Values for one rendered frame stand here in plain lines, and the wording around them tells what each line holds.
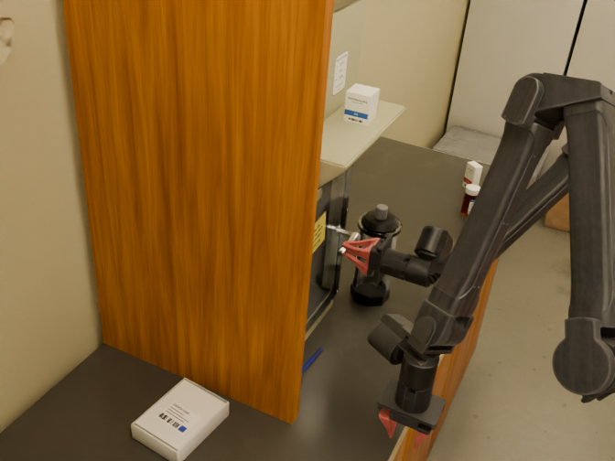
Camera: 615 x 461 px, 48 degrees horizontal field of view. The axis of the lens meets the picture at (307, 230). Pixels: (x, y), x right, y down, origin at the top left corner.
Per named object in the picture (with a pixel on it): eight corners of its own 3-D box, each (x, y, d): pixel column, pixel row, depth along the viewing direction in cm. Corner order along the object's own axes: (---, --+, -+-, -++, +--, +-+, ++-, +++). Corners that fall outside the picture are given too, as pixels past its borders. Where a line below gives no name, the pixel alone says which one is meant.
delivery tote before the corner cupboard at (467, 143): (422, 196, 422) (431, 147, 404) (444, 170, 453) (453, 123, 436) (521, 226, 400) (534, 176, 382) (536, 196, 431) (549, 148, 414)
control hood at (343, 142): (282, 199, 127) (285, 150, 121) (351, 136, 152) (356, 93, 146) (339, 217, 123) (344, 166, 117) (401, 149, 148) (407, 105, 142)
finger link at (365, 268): (350, 224, 153) (390, 236, 150) (347, 251, 157) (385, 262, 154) (338, 239, 148) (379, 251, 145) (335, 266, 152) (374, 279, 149)
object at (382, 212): (353, 230, 169) (356, 208, 166) (372, 215, 176) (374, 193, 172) (386, 244, 165) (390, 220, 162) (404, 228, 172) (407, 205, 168)
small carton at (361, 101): (342, 120, 134) (346, 91, 131) (352, 112, 138) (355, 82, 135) (367, 126, 132) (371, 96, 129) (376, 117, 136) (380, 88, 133)
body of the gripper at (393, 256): (384, 230, 150) (417, 241, 148) (379, 269, 156) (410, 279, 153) (373, 245, 145) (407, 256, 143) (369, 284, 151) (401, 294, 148)
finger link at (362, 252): (350, 227, 154) (389, 240, 151) (346, 253, 158) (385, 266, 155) (337, 242, 149) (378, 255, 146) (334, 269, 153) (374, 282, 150)
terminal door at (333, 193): (275, 366, 150) (285, 207, 128) (335, 292, 173) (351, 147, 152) (279, 367, 150) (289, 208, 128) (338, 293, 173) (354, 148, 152)
